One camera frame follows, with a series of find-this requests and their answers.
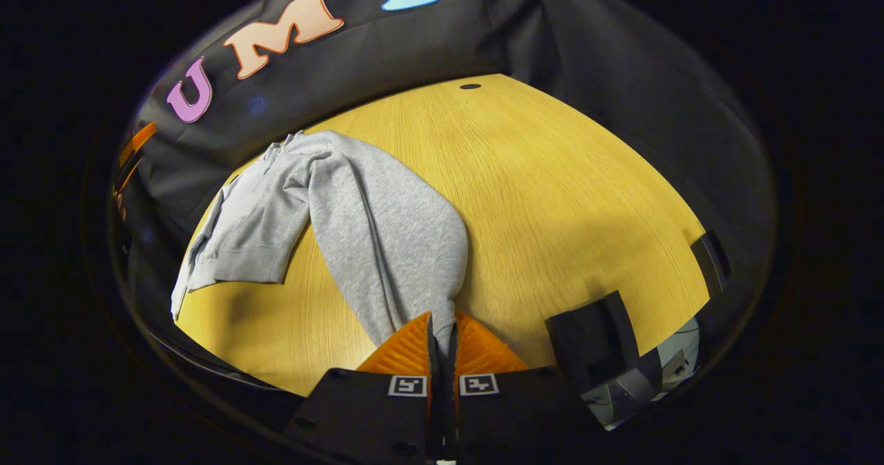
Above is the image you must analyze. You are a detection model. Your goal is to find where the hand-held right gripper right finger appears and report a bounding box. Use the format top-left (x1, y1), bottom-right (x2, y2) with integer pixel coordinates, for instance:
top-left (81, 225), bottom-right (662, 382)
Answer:
top-left (448, 312), bottom-right (603, 465)

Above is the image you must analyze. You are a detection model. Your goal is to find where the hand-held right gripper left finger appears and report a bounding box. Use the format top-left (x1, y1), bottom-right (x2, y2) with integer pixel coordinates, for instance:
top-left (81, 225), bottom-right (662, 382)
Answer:
top-left (283, 312), bottom-right (443, 465)

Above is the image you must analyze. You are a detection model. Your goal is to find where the grey sweatshirt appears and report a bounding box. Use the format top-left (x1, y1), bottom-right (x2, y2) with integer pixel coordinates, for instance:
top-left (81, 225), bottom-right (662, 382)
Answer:
top-left (171, 130), bottom-right (470, 348)

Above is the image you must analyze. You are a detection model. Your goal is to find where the black plastic stand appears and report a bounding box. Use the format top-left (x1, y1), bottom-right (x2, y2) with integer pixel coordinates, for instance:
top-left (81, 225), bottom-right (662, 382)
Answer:
top-left (546, 291), bottom-right (640, 391)
top-left (691, 230), bottom-right (733, 297)

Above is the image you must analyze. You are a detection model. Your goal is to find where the black backdrop cloth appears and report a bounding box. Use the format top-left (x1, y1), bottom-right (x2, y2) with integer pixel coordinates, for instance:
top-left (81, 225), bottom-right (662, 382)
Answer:
top-left (110, 0), bottom-right (778, 410)

